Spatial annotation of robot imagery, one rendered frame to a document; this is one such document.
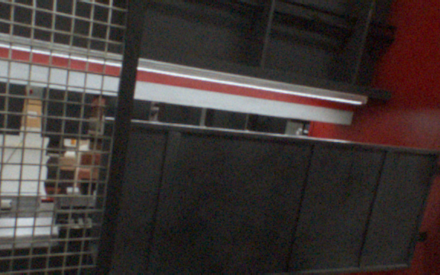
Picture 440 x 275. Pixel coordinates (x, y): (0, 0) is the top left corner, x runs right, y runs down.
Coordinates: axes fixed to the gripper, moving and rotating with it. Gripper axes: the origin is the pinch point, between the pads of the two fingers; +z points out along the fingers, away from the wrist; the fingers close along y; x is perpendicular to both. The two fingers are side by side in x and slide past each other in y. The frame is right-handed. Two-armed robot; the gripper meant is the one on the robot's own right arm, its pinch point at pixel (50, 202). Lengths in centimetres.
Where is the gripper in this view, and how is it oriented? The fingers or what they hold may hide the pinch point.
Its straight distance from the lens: 194.7
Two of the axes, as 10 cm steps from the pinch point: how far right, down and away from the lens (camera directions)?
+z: -0.5, 10.0, -0.5
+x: 8.9, 0.7, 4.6
